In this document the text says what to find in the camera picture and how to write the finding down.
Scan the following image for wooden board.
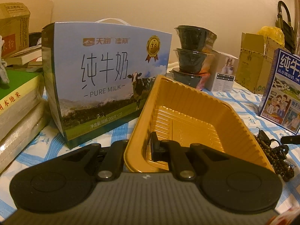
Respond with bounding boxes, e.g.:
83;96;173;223
1;0;53;33

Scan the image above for middle orange noodle bowl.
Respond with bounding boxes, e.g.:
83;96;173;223
174;48;215;74

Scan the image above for green top rice bag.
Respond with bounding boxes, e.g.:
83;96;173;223
0;70;45;139

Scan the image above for brown bead bracelet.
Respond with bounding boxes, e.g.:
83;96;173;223
254;126;295;183

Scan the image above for lower clear rice bag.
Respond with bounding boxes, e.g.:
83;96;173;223
1;100;50;172

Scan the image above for dark blue milk carton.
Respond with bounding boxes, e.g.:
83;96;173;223
258;48;300;134

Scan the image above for grey white glove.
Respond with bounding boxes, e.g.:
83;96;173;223
0;36;10;84

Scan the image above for stacked paper books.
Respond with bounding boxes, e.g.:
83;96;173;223
4;45;42;68

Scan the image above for bottom red noodle bowl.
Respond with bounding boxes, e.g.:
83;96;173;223
170;67;211;90

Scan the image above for small white product box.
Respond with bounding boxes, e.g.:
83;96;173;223
205;50;239;92

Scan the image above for golden plastic tray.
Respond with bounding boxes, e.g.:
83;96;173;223
124;75;273;173

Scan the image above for open brown cardboard box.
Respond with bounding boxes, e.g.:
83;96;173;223
235;33;286;95

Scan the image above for top black noodle bowl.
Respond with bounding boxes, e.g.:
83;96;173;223
175;25;217;53

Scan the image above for brown printed cardboard box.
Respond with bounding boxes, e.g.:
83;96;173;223
1;3;31;58

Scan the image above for yellow plastic bag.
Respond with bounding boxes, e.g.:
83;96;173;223
257;26;285;47

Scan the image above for light blue pure milk carton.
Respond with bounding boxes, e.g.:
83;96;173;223
42;19;172;148

